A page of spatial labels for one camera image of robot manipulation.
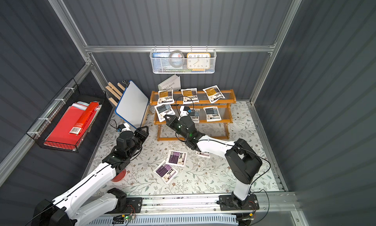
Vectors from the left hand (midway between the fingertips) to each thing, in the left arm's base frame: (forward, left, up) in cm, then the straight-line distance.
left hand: (148, 128), depth 78 cm
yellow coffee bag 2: (+17, -23, +8) cm, 29 cm away
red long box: (-1, +31, +7) cm, 32 cm away
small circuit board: (-38, +13, -25) cm, 47 cm away
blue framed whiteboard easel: (+28, +19, -11) cm, 36 cm away
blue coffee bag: (+14, -37, -5) cm, 40 cm away
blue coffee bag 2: (+13, -26, -5) cm, 29 cm away
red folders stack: (-2, +34, +7) cm, 35 cm away
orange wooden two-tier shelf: (+14, -43, -22) cm, 50 cm away
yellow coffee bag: (+15, -9, +9) cm, 20 cm away
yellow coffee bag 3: (+17, -36, +10) cm, 41 cm away
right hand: (+4, -8, +4) cm, 10 cm away
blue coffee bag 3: (+10, -7, +4) cm, 13 cm away
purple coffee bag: (-8, -14, -21) cm, 26 cm away
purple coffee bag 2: (-16, -8, -21) cm, 28 cm away
